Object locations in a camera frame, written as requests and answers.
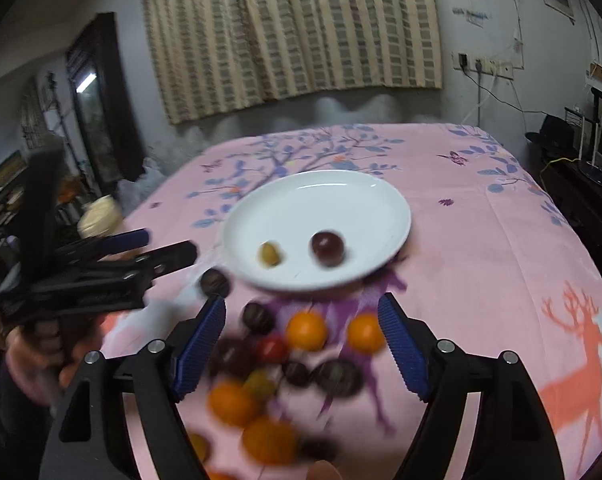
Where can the dark red cherry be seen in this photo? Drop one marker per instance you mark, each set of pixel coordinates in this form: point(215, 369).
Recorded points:
point(296, 373)
point(316, 449)

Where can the dark framed mirror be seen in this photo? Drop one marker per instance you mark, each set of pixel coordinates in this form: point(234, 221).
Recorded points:
point(102, 104)

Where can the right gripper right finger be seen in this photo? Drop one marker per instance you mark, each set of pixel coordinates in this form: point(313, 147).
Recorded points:
point(513, 438)

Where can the large orange mandarin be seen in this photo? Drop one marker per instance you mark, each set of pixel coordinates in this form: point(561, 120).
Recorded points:
point(271, 442)

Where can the dark red plum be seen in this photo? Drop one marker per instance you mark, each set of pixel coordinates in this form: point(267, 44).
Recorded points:
point(328, 248)

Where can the red cherry tomato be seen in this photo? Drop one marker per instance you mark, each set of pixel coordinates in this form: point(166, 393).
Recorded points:
point(272, 350)

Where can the small yellow fruit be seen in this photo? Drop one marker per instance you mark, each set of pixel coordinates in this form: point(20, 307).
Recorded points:
point(260, 385)

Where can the yellow round fruit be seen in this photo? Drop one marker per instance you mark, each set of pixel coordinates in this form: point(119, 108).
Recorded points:
point(201, 445)

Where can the person's left hand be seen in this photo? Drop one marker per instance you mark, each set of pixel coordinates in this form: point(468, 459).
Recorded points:
point(29, 366)

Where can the white oval plate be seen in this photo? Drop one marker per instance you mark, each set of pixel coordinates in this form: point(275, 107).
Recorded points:
point(370, 215)

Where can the black shelf rack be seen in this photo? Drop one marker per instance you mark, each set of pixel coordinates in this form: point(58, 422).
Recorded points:
point(586, 120)

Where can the dark water chestnut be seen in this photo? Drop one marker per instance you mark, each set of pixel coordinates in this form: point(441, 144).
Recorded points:
point(214, 282)
point(338, 378)
point(257, 319)

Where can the large dark plum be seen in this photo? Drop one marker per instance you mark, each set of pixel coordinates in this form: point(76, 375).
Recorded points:
point(232, 357)

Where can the jar with twine lid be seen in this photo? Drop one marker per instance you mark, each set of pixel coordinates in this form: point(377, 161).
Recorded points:
point(102, 218)

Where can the wall power strip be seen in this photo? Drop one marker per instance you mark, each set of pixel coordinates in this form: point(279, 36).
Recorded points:
point(489, 66)

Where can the small yellow-green fruit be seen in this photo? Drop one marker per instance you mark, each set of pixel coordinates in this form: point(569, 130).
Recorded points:
point(270, 255)

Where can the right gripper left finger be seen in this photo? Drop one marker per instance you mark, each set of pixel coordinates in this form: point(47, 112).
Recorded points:
point(89, 438)

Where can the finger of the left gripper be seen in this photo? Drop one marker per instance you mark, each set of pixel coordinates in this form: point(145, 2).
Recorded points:
point(96, 248)
point(156, 263)

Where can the striped beige curtain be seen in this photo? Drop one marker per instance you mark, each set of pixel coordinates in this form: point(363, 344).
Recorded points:
point(219, 56)

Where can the pink deer tablecloth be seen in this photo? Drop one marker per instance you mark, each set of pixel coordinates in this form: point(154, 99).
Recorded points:
point(490, 264)

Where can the small orange kumquat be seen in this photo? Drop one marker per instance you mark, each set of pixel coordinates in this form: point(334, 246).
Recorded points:
point(364, 334)
point(307, 331)

